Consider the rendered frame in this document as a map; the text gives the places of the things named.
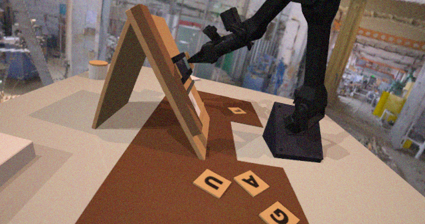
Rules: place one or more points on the white paper ticket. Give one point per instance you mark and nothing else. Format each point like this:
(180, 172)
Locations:
(194, 103)

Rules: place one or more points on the wooden a-frame board stand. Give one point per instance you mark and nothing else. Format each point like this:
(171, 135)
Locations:
(145, 35)

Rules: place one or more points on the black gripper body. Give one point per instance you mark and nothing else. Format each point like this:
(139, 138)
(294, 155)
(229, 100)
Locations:
(214, 51)

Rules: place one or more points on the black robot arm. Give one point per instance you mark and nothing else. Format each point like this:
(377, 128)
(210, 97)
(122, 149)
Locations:
(311, 98)

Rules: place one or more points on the grey cylindrical canister with orange lid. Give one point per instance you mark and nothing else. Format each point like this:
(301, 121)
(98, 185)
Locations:
(98, 69)

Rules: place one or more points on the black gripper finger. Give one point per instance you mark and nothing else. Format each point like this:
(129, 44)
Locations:
(199, 57)

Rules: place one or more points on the pale pink flat card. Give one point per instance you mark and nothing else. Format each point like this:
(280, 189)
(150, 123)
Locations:
(194, 78)

